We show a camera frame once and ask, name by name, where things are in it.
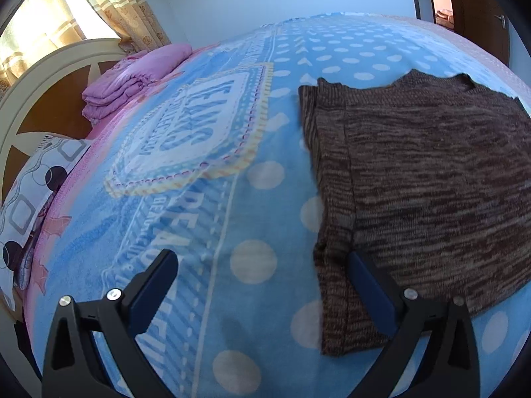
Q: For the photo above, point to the cream and wood headboard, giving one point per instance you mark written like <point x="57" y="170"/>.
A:
<point x="49" y="91"/>

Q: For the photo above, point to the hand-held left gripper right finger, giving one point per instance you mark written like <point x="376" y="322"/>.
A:
<point x="373" y="290"/>

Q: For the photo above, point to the printed blue pink bed sheet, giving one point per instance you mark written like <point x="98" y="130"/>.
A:
<point x="232" y="199"/>

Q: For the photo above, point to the brown knit sweater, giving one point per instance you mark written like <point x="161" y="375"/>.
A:
<point x="423" y="182"/>

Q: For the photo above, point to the patterned white pillow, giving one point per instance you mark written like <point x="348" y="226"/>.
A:
<point x="29" y="199"/>

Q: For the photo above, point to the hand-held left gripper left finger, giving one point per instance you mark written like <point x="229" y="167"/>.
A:
<point x="155" y="288"/>

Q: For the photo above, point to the folded pink quilt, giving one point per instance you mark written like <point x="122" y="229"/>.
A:
<point x="132" y="74"/>

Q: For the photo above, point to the yellow patterned curtain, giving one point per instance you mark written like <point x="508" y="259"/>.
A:
<point x="124" y="4"/>
<point x="37" y="20"/>

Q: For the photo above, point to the brown wooden door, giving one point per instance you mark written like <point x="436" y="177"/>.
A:
<point x="473" y="0"/>

